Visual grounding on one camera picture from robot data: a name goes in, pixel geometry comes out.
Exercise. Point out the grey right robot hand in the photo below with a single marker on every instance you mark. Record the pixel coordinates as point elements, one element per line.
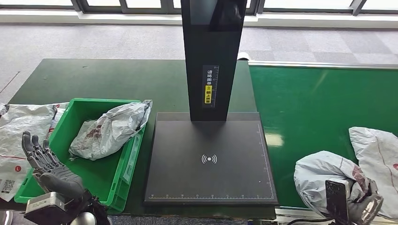
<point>367,208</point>

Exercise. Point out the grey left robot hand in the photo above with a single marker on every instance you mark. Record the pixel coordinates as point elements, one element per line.
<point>59,183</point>

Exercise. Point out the grey poly mailer parcel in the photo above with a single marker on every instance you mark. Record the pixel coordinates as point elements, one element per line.
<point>320,180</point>
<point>108,133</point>

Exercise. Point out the grey parcel with red animal print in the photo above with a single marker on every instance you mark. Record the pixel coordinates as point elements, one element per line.
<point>382,155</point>

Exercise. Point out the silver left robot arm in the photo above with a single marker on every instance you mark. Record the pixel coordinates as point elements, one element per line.
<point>93,208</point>

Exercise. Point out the white parcel bag with red print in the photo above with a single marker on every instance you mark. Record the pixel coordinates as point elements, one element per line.
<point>59,110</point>

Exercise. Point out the white parcel bag with QR code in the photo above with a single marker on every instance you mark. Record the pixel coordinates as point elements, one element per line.
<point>15,124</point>

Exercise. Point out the green conveyor belt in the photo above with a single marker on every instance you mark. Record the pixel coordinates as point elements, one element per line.
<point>311,108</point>

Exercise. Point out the black inbound scanning machine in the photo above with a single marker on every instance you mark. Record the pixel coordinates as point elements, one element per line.
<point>202,180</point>

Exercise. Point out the green plastic crate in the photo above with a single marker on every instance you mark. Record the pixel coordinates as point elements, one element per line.
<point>93,177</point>

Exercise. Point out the white window sill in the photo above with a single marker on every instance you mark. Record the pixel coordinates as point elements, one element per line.
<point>62,17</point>

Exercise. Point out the yellow and black label sticker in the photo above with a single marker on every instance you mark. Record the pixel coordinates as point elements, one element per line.
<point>208,94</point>

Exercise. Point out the white round object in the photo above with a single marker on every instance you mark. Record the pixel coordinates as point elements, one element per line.
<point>242,56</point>

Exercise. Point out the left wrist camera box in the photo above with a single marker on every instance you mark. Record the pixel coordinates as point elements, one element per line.
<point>43,203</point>

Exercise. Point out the dark window frame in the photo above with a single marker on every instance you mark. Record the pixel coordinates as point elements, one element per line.
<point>102,8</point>

